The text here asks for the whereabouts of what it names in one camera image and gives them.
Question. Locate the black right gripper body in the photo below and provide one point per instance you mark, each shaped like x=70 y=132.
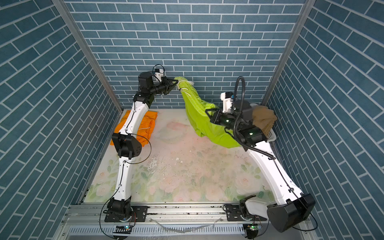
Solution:
x=227 y=119

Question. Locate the aluminium corner post left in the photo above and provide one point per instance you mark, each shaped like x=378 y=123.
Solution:
x=75 y=31

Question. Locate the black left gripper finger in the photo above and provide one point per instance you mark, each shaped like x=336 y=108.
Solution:
x=172 y=81
x=170 y=88

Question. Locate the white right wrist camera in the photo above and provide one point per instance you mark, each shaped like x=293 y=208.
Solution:
x=227 y=98

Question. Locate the neon green shorts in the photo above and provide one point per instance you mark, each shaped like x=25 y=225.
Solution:
x=199 y=120

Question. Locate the tan brown shorts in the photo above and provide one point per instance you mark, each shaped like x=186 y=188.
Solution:
x=264 y=120

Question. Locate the white plastic laundry basket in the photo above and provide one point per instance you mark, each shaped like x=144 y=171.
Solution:
x=271 y=135

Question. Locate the aluminium corner post right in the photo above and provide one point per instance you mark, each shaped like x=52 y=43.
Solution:
x=304 y=14

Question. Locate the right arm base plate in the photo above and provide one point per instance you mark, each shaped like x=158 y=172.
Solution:
x=236 y=213

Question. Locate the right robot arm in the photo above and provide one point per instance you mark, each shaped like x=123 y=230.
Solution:
x=292 y=206

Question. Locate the aluminium front rail frame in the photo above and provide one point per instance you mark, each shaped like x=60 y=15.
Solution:
x=87 y=222

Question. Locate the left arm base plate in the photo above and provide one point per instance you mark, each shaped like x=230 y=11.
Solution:
x=133 y=214

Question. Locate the aluminium corner post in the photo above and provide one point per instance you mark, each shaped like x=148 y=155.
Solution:
x=75 y=31
x=304 y=14

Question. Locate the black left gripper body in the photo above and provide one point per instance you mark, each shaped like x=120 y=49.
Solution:
x=160 y=87

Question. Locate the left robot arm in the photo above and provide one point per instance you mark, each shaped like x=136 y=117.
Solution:
x=126 y=143

